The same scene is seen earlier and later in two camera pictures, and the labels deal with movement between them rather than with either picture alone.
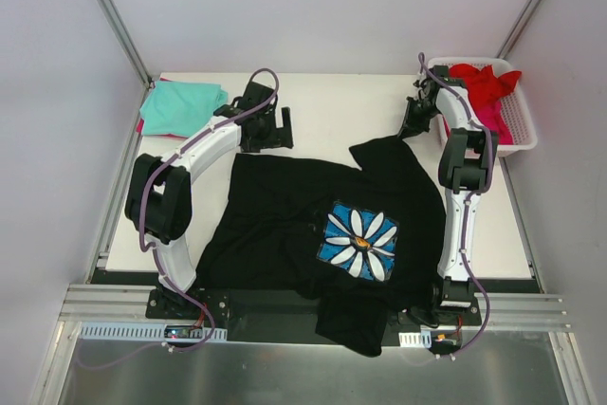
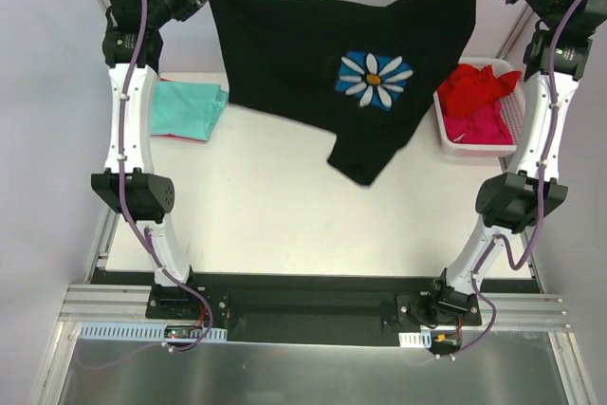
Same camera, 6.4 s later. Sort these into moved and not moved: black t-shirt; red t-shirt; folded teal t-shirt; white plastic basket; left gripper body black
Moved: left gripper body black; black t-shirt
Not moved: folded teal t-shirt; red t-shirt; white plastic basket
